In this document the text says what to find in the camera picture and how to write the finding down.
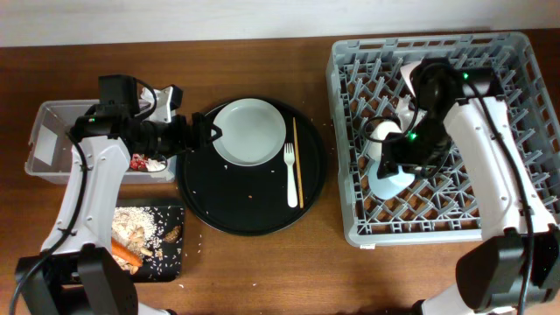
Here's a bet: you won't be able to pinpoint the grey plate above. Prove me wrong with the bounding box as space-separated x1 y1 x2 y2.
213 98 286 167

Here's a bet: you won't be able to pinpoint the orange carrot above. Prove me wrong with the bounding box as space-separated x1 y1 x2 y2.
111 239 143 267

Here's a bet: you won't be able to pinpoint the white tissue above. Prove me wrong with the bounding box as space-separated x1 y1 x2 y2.
145 158 167 172

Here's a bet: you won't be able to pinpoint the white plastic fork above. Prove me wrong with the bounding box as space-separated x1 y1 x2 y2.
283 143 298 207

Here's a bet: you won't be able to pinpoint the red snack wrapper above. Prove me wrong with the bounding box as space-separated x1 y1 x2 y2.
129 154 148 172

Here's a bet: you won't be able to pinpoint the rice and food scraps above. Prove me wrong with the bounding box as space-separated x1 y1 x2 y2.
112 206 185 283

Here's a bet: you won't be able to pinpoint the round black tray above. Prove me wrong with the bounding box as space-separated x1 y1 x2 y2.
176 98 327 236

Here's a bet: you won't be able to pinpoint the clear plastic bin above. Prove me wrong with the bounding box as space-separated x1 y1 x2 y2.
24 99 179 186

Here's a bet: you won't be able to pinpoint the pink bowl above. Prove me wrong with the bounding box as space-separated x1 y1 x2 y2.
400 61 422 97

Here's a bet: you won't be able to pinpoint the rectangular black tray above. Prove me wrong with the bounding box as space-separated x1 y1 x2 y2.
56 199 186 284

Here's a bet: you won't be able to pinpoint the brown food lump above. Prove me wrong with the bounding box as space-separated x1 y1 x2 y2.
164 226 182 243

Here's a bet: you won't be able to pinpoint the white cup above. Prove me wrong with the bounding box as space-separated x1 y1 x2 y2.
366 121 402 161

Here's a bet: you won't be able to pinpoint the wooden chopstick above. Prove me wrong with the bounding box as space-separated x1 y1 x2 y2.
292 117 304 210

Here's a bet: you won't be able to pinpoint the light blue cup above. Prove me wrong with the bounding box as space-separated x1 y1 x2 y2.
367 162 416 200

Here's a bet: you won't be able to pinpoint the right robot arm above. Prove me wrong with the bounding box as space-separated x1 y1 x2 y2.
368 59 559 314

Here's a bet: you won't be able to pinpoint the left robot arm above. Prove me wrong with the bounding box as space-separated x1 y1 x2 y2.
9 74 222 314

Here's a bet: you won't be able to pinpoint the grey dishwasher rack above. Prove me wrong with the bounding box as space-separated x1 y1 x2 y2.
326 32 559 249

